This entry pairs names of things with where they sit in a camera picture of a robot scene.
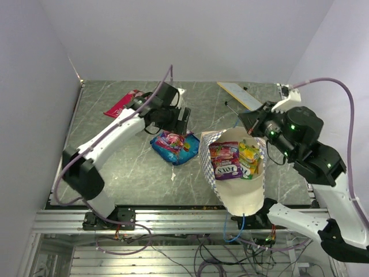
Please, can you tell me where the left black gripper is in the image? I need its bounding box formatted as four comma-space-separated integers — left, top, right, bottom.
153, 103, 191, 136

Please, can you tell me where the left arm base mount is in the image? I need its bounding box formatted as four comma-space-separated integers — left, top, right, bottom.
82, 208, 136, 231

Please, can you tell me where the blue snack bag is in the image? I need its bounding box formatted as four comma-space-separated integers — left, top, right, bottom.
150, 131, 199, 166

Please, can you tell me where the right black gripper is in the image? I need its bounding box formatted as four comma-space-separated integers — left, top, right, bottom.
239, 100, 298, 160

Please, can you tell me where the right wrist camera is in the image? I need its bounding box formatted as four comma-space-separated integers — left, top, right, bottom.
272, 84, 301, 113

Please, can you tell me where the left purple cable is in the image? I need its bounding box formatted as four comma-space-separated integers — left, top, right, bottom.
53, 65, 174, 256

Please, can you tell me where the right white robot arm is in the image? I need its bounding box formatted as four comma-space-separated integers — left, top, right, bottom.
238, 102, 368, 264

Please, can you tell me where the aluminium frame rail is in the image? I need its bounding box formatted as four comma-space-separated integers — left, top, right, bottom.
31, 209, 331, 234

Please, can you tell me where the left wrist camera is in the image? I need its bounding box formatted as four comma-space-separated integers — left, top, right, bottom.
171, 88, 186, 108

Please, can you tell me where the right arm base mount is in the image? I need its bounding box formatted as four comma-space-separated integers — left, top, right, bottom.
231, 210, 272, 230

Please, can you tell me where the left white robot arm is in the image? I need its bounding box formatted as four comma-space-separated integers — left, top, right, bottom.
61, 82, 191, 229

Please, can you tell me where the blue checkered paper bag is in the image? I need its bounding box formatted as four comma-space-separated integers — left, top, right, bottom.
199, 127, 266, 234

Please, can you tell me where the yellow green candy wrapper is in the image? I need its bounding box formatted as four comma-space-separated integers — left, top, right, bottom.
239, 139, 261, 180

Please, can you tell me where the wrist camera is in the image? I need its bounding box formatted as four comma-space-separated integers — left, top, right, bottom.
272, 84, 301, 113
171, 88, 186, 108

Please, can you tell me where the purple Fox's berries candy bag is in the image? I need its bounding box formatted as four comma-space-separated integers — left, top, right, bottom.
155, 131, 185, 154

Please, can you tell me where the red snack bag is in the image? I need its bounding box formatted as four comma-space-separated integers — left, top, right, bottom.
103, 89, 144, 118

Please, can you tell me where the small whiteboard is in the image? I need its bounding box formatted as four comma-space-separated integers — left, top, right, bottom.
217, 82, 262, 111

